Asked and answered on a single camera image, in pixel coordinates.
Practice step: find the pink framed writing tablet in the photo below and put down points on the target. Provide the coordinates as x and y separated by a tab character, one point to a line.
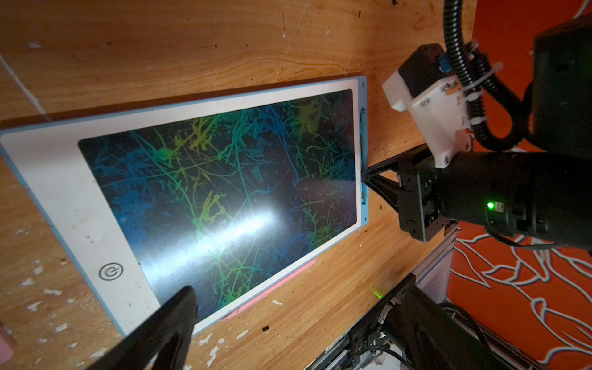
7	346

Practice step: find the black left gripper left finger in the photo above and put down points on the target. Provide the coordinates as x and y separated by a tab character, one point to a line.
162	341

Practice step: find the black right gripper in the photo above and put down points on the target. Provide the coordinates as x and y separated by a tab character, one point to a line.
416	197

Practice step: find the blue framed tablet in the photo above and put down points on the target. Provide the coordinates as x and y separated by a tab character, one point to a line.
227	195

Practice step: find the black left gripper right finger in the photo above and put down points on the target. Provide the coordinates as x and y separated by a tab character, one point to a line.
436	341

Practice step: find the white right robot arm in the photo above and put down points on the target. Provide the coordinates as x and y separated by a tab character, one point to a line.
514	173

